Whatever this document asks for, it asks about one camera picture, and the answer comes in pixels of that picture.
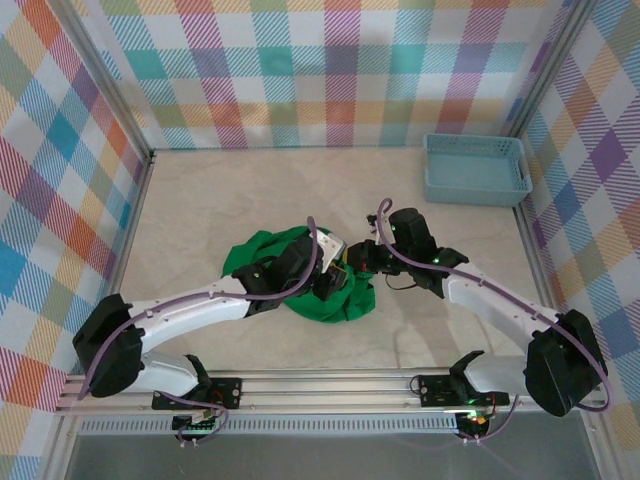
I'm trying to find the green t-shirt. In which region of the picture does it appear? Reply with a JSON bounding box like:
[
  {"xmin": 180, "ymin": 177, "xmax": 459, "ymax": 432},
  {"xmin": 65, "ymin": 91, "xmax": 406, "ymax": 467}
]
[{"xmin": 221, "ymin": 225, "xmax": 377, "ymax": 326}]

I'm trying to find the light blue plastic basket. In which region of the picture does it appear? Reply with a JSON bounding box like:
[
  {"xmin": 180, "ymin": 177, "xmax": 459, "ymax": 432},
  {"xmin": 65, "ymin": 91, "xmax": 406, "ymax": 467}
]
[{"xmin": 422, "ymin": 132, "xmax": 534, "ymax": 209}]

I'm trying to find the green circuit board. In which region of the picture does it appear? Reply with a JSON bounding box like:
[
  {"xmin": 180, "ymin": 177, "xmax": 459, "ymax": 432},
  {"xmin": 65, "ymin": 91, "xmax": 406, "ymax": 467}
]
[{"xmin": 172, "ymin": 412, "xmax": 221, "ymax": 434}]

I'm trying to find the circuit board with orange connector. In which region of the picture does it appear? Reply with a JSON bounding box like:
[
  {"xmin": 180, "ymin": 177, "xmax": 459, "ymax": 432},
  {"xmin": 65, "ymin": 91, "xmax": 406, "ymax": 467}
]
[{"xmin": 457, "ymin": 409, "xmax": 489, "ymax": 431}]

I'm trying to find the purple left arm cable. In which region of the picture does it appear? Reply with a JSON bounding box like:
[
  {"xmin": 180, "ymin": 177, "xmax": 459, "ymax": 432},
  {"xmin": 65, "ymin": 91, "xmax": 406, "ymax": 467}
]
[{"xmin": 77, "ymin": 215, "xmax": 324, "ymax": 447}]

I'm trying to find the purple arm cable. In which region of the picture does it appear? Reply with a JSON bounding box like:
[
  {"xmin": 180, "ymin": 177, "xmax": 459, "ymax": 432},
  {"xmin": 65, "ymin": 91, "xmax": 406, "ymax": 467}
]
[
  {"xmin": 377, "ymin": 198, "xmax": 616, "ymax": 446},
  {"xmin": 77, "ymin": 215, "xmax": 324, "ymax": 447}
]

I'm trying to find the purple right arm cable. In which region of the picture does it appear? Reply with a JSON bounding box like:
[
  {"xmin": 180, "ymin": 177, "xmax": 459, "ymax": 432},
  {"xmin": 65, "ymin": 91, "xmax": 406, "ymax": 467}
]
[{"xmin": 377, "ymin": 198, "xmax": 616, "ymax": 446}]

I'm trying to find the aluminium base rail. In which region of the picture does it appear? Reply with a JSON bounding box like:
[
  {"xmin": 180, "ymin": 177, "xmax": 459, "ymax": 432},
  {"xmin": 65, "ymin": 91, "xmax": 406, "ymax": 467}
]
[{"xmin": 54, "ymin": 368, "xmax": 606, "ymax": 416}]

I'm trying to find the aluminium side rail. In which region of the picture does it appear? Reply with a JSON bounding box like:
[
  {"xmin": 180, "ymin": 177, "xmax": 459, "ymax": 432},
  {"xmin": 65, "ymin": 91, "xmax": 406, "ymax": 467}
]
[
  {"xmin": 87, "ymin": 149, "xmax": 156, "ymax": 374},
  {"xmin": 514, "ymin": 202, "xmax": 574, "ymax": 369}
]

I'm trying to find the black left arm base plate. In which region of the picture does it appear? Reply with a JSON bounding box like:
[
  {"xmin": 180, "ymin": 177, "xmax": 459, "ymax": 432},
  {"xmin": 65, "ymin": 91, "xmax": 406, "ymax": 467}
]
[{"xmin": 151, "ymin": 377, "xmax": 244, "ymax": 411}]

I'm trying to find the grey slotted cable duct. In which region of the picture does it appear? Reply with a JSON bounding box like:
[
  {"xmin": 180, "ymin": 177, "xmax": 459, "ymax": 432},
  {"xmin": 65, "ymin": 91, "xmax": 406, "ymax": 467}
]
[{"xmin": 79, "ymin": 417, "xmax": 461, "ymax": 435}]

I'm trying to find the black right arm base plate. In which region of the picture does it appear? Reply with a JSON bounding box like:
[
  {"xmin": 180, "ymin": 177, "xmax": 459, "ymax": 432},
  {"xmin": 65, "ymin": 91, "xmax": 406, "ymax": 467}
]
[{"xmin": 417, "ymin": 374, "xmax": 511, "ymax": 407}]

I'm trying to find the aluminium corner post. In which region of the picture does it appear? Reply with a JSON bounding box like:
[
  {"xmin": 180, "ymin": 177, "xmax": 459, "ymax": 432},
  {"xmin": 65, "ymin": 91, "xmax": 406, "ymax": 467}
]
[
  {"xmin": 507, "ymin": 0, "xmax": 599, "ymax": 139},
  {"xmin": 49, "ymin": 0, "xmax": 156, "ymax": 161}
]

